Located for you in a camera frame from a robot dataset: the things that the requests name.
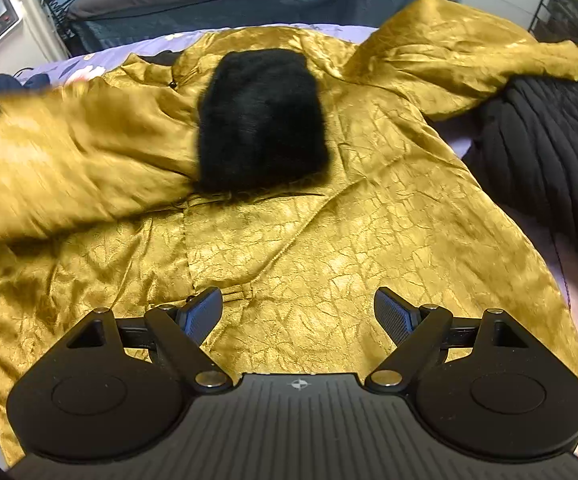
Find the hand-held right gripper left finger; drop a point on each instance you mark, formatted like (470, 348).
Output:
(201, 312)

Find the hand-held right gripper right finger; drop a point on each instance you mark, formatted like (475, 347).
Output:
(394, 315)

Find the yellow satin jacket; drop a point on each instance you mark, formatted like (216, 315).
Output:
(369, 220)

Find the navy blue garment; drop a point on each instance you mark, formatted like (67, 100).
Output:
(14, 82)

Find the black fur piece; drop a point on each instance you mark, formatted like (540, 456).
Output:
(264, 120)

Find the black knitted sweater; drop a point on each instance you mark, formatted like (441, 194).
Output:
(544, 150)

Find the bed with blue sheet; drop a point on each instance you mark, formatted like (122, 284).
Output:
(319, 5)

